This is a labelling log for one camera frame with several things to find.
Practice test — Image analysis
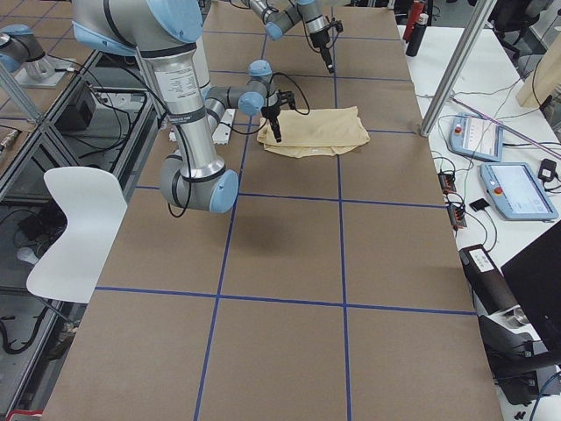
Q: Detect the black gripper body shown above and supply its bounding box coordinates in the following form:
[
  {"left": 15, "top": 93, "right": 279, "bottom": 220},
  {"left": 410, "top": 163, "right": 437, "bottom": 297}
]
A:
[
  {"left": 310, "top": 28, "right": 331, "bottom": 54},
  {"left": 262, "top": 89, "right": 281, "bottom": 121}
]

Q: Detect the beige long-sleeve printed shirt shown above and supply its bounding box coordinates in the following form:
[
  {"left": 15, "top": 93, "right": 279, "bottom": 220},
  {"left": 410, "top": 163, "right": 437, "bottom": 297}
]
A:
[{"left": 257, "top": 106, "right": 370, "bottom": 158}]

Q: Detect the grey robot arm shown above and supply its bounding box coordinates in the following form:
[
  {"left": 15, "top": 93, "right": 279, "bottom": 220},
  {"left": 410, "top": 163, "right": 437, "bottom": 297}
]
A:
[
  {"left": 72, "top": 1, "right": 281, "bottom": 213},
  {"left": 242, "top": 0, "right": 344, "bottom": 74}
]

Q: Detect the black bottle with clear cap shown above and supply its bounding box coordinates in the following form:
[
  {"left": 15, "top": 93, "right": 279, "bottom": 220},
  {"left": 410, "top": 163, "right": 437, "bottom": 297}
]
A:
[{"left": 405, "top": 13, "right": 429, "bottom": 57}]

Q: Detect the red bottle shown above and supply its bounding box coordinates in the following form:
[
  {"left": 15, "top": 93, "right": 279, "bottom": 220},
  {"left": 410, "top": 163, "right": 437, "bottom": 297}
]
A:
[{"left": 402, "top": 0, "right": 426, "bottom": 43}]

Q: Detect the blue teach pendant upper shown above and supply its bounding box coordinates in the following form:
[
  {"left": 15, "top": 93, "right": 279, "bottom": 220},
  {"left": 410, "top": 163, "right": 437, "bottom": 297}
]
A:
[{"left": 448, "top": 114, "right": 503, "bottom": 162}]

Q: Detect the blue teach pendant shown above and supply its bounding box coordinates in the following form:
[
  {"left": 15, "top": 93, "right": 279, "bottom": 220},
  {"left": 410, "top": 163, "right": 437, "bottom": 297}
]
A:
[
  {"left": 448, "top": 114, "right": 503, "bottom": 162},
  {"left": 479, "top": 162, "right": 558, "bottom": 221}
]

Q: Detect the white plastic chair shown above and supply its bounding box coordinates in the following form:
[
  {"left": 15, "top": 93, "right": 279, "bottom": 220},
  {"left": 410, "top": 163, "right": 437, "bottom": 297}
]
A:
[{"left": 26, "top": 167, "right": 127, "bottom": 303}]

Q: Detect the blue teach pendant lower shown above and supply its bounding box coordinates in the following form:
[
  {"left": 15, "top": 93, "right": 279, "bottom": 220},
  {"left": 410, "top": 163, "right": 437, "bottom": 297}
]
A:
[{"left": 479, "top": 162, "right": 558, "bottom": 221}]

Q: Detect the black box with white label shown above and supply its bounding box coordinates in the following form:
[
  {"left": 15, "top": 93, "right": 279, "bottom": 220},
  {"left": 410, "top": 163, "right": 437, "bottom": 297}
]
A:
[{"left": 458, "top": 245, "right": 518, "bottom": 314}]

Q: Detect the black monitor on stand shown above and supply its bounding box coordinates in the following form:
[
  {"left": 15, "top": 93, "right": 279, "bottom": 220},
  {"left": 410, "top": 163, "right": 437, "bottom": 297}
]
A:
[{"left": 501, "top": 224, "right": 560, "bottom": 350}]

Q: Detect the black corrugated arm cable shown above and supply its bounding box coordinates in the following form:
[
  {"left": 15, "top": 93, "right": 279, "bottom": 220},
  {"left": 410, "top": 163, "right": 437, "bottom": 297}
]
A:
[{"left": 266, "top": 72, "right": 315, "bottom": 118}]

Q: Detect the grey aluminium frame post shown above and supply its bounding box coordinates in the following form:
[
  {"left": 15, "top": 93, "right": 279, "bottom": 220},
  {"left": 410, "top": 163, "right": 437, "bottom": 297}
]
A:
[{"left": 419, "top": 0, "right": 497, "bottom": 138}]

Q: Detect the aluminium frame rail structure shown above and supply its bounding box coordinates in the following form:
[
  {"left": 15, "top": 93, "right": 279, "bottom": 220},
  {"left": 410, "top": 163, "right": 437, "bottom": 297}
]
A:
[{"left": 1, "top": 61, "right": 157, "bottom": 416}]

